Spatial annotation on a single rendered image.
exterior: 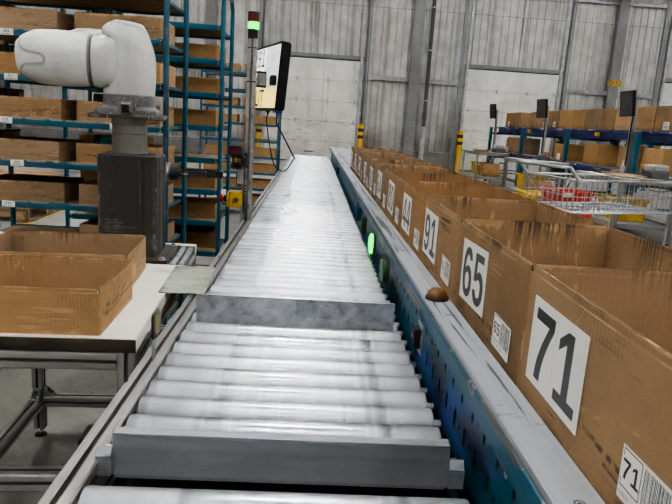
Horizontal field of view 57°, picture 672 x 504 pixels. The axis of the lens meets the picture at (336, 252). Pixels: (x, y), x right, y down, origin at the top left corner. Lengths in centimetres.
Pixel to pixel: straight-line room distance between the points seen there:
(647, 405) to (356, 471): 46
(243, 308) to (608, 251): 79
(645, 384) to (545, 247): 70
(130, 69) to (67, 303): 87
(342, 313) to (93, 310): 54
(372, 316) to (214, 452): 65
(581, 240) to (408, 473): 60
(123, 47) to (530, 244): 132
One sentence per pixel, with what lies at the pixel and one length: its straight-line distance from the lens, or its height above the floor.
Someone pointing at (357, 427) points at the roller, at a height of 75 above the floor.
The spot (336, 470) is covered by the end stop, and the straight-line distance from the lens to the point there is 92.
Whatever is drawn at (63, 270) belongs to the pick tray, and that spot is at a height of 81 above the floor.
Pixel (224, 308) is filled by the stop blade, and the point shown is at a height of 78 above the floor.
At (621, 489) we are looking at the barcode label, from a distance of 64.
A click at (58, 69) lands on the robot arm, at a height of 131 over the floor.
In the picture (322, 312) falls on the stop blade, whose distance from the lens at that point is 145.
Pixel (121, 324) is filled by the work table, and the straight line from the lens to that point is 145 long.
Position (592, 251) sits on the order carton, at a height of 100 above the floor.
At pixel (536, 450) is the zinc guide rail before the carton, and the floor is 89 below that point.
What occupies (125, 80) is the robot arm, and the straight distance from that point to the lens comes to 201.
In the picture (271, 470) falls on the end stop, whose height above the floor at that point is 73.
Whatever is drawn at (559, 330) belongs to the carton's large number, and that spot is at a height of 100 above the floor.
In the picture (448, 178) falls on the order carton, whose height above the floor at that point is 103.
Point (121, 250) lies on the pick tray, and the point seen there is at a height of 80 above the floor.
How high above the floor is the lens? 121
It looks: 12 degrees down
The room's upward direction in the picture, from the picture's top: 4 degrees clockwise
